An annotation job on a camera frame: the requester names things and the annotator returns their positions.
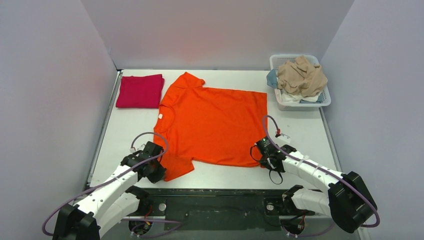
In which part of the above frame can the orange t-shirt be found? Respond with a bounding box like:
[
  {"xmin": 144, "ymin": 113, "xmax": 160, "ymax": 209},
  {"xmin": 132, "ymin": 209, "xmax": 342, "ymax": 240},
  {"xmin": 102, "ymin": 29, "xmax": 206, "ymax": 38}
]
[{"xmin": 153, "ymin": 72, "xmax": 268, "ymax": 182}]

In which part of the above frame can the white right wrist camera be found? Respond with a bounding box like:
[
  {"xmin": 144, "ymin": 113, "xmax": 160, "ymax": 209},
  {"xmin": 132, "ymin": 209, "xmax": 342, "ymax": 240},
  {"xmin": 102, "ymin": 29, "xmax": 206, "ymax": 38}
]
[{"xmin": 275, "ymin": 133, "xmax": 291, "ymax": 146}]

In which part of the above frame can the white garment in basket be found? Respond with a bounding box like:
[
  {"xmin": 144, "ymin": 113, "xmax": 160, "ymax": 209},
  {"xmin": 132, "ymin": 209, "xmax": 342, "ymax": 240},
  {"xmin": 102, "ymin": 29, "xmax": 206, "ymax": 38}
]
[{"xmin": 280, "ymin": 89, "xmax": 323, "ymax": 104}]

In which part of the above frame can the blue garment in basket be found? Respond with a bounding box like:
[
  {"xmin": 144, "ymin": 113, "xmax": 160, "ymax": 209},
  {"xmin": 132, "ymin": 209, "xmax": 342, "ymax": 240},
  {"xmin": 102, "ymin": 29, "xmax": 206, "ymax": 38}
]
[{"xmin": 266, "ymin": 69, "xmax": 278, "ymax": 89}]

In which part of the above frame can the folded red t-shirt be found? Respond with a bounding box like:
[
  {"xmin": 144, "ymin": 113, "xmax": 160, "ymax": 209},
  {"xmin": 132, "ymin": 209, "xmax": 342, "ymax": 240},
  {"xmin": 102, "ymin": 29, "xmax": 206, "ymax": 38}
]
[{"xmin": 115, "ymin": 74, "xmax": 165, "ymax": 109}]

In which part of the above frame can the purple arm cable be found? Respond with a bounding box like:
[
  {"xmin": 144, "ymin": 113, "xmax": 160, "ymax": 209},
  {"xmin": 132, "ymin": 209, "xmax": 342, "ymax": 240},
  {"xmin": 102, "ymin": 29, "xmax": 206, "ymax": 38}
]
[
  {"xmin": 261, "ymin": 114, "xmax": 381, "ymax": 229},
  {"xmin": 41, "ymin": 132, "xmax": 170, "ymax": 238}
]

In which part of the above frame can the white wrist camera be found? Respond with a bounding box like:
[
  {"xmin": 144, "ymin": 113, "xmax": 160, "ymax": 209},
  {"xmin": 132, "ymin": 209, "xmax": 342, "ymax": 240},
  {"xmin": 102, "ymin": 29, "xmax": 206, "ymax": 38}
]
[
  {"xmin": 275, "ymin": 133, "xmax": 291, "ymax": 146},
  {"xmin": 130, "ymin": 144, "xmax": 146, "ymax": 153}
]

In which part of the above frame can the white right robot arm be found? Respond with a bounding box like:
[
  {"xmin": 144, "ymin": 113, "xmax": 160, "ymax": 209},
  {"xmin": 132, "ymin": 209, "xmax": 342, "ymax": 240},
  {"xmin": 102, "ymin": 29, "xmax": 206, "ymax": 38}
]
[{"xmin": 249, "ymin": 136, "xmax": 381, "ymax": 233}]

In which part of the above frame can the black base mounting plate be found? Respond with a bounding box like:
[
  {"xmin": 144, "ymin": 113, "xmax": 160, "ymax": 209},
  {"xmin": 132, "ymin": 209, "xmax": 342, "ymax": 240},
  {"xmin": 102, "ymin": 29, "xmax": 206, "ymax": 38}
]
[{"xmin": 82, "ymin": 187, "xmax": 350, "ymax": 232}]

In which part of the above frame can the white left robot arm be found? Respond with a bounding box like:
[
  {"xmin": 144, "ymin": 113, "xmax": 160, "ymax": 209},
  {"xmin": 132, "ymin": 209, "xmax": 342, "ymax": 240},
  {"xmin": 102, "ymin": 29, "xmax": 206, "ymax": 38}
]
[{"xmin": 52, "ymin": 141, "xmax": 166, "ymax": 240}]

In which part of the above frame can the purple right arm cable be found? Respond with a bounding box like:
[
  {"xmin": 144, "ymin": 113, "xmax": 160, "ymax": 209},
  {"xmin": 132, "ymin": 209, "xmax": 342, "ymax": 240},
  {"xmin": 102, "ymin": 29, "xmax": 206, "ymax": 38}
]
[{"xmin": 261, "ymin": 114, "xmax": 381, "ymax": 229}]

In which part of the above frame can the beige crumpled t-shirt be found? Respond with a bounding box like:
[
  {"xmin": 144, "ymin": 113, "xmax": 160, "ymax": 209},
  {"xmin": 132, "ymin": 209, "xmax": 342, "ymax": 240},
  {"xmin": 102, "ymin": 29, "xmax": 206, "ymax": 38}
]
[{"xmin": 277, "ymin": 55, "xmax": 328, "ymax": 97}]

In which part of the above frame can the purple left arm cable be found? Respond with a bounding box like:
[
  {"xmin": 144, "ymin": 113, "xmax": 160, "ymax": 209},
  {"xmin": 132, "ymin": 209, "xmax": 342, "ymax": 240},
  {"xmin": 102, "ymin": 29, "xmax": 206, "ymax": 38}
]
[{"xmin": 41, "ymin": 132, "xmax": 170, "ymax": 238}]

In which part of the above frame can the white plastic laundry basket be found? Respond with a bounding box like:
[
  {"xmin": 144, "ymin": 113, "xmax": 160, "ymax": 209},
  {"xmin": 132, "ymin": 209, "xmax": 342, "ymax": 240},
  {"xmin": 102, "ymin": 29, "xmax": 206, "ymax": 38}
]
[{"xmin": 266, "ymin": 54, "xmax": 331, "ymax": 111}]

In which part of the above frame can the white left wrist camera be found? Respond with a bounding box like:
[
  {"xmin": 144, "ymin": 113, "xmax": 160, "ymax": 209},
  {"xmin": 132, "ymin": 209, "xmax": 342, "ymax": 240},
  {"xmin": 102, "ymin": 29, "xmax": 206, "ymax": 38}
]
[{"xmin": 130, "ymin": 144, "xmax": 146, "ymax": 153}]

